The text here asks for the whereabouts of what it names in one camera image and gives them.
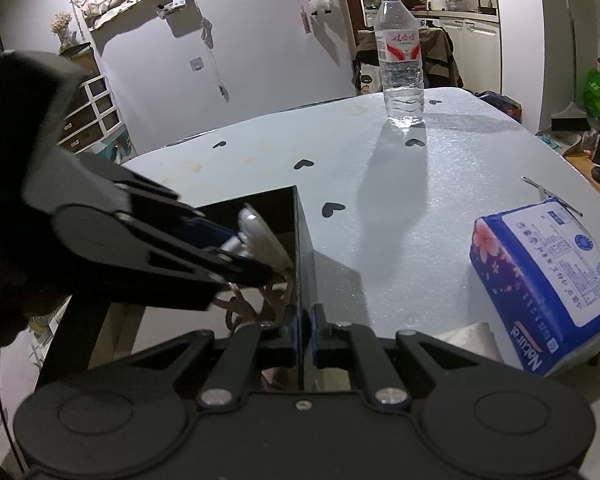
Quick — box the black storage box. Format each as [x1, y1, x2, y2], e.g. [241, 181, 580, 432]
[36, 185, 322, 394]

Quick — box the white drawer cabinet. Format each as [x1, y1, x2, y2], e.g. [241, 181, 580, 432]
[57, 75, 123, 154]

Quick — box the white crumpled tissue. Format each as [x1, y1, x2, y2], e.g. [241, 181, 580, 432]
[436, 323, 503, 363]

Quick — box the dried flower bouquet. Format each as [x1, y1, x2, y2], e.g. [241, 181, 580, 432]
[50, 11, 76, 51]

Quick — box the blue tissue paper pack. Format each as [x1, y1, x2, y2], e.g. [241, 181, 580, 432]
[469, 198, 600, 376]

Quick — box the metal hair clip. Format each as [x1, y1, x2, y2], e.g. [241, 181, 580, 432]
[521, 176, 583, 218]

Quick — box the clear plastic water bottle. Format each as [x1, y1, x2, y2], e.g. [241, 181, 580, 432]
[374, 0, 424, 129]

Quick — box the white kitchen cabinet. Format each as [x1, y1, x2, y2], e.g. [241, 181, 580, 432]
[415, 11, 502, 93]

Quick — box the green shopping bag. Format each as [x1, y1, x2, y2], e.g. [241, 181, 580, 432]
[583, 68, 600, 119]

